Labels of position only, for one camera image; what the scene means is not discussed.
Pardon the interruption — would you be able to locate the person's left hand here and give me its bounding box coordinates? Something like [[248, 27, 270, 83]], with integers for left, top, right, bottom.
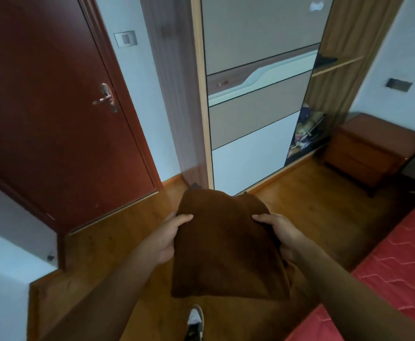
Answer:
[[136, 213, 195, 268]]

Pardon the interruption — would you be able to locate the person's right hand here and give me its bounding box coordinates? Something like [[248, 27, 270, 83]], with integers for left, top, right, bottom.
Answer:
[[251, 213, 312, 263]]

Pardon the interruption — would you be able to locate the person's left shoe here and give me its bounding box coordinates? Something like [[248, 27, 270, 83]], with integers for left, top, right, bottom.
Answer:
[[184, 304, 205, 341]]

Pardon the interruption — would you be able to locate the wooden wardrobe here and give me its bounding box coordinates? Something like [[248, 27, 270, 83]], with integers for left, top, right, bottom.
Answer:
[[140, 0, 407, 197]]

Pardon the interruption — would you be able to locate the person's left forearm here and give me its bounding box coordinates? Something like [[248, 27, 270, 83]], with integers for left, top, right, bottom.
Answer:
[[42, 251, 162, 341]]

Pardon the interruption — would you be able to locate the red quilted mattress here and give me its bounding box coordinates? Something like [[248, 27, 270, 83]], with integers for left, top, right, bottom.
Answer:
[[285, 189, 415, 341]]

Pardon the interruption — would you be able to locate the brown sweater with blue trim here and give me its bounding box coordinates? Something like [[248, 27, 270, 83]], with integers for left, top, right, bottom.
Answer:
[[170, 184, 297, 302]]

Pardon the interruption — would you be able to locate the pile of clothes in wardrobe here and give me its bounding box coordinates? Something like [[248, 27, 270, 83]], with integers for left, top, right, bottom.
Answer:
[[299, 112, 326, 140]]

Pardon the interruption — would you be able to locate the wooden nightstand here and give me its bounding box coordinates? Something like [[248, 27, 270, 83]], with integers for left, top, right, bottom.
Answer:
[[322, 112, 415, 197]]

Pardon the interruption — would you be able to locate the person's right forearm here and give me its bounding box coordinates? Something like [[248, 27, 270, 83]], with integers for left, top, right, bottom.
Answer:
[[289, 237, 415, 341]]

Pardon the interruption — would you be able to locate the reddish brown room door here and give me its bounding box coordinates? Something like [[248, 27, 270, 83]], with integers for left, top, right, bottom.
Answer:
[[0, 0, 164, 270]]

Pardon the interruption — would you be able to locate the metal door handle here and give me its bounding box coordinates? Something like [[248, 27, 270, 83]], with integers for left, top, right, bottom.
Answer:
[[92, 83, 118, 113]]

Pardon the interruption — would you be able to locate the grey wall switch plate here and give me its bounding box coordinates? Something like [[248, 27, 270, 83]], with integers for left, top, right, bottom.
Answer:
[[386, 78, 413, 93], [114, 30, 138, 49]]

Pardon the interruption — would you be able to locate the white grey sliding wardrobe door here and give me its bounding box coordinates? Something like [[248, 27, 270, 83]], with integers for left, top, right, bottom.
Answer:
[[200, 0, 336, 197]]

